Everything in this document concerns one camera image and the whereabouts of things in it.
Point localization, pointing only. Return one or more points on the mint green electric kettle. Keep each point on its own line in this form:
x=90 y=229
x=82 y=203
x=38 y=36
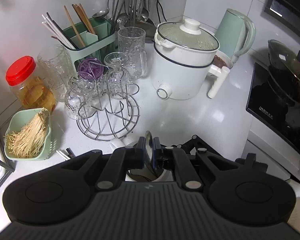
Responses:
x=231 y=32

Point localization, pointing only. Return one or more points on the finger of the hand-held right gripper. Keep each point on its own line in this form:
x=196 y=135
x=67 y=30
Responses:
x=193 y=142

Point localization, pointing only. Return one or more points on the black induction cooktop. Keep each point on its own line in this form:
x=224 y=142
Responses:
x=270 y=100

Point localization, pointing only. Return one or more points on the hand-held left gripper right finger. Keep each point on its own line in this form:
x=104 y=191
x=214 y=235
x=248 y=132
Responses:
x=157 y=155

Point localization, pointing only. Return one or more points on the metal spoon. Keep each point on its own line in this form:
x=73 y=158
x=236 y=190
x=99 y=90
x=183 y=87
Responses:
x=148 y=142

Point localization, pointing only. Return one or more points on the crystal goblet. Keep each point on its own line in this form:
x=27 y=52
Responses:
x=116 y=75
x=77 y=100

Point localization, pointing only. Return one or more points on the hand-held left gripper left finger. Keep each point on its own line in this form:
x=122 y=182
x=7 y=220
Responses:
x=139 y=155

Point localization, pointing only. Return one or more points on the steel ladle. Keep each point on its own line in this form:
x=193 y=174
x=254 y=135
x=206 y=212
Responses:
x=99 y=14

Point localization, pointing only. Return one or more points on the floral ceramic bowl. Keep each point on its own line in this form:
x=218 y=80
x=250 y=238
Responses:
x=221 y=61

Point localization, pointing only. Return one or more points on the white electric cooking pot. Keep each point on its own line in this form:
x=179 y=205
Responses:
x=180 y=77

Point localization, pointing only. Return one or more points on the textured glass mug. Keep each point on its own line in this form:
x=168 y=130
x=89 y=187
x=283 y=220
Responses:
x=53 y=67
x=131 y=52

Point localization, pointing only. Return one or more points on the green plastic basket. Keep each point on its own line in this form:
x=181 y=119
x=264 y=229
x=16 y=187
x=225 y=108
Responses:
x=46 y=142

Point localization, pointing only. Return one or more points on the wok with glass lid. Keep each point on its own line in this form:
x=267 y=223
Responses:
x=285 y=62

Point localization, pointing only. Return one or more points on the green utensil holder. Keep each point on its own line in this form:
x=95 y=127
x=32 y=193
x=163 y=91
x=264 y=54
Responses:
x=100 y=30

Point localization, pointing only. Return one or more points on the black chopstick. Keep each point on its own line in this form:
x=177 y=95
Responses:
x=62 y=29
x=70 y=152

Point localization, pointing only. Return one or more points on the black metal knife rack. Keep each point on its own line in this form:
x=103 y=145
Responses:
x=5 y=163

